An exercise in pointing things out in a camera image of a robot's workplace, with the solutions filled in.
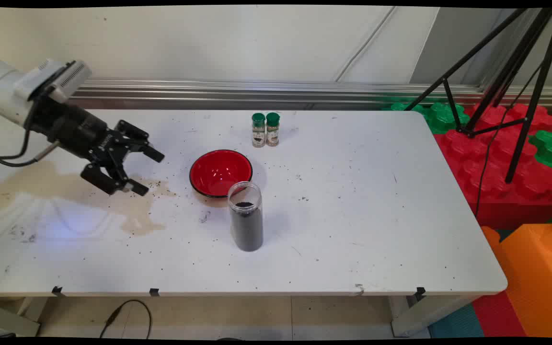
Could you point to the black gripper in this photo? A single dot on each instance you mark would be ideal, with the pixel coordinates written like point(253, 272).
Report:
point(72, 127)

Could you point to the aluminium rail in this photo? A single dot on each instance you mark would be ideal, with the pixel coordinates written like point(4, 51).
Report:
point(281, 93)

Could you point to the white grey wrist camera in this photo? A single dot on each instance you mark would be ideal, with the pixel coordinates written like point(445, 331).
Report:
point(60, 76)

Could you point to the white table leg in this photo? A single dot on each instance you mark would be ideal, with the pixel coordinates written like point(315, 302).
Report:
point(12, 318)
point(424, 314)

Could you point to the red floor mat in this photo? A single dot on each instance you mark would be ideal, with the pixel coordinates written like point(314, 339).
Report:
point(499, 316)

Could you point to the red bowl with black rim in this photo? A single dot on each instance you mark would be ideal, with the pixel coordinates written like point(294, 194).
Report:
point(216, 170)

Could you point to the black tripod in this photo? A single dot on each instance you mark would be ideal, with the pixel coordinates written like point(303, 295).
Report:
point(527, 115)

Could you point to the green capped spice bottle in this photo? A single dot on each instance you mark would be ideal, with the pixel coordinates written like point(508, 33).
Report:
point(272, 130)
point(258, 132)

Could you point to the clear jar with black grains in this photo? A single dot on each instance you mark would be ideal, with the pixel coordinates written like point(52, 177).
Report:
point(246, 225)

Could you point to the teal floor mat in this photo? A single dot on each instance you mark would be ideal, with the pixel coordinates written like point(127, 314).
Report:
point(455, 323)

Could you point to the orange foam block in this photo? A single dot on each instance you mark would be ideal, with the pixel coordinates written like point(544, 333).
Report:
point(534, 278)

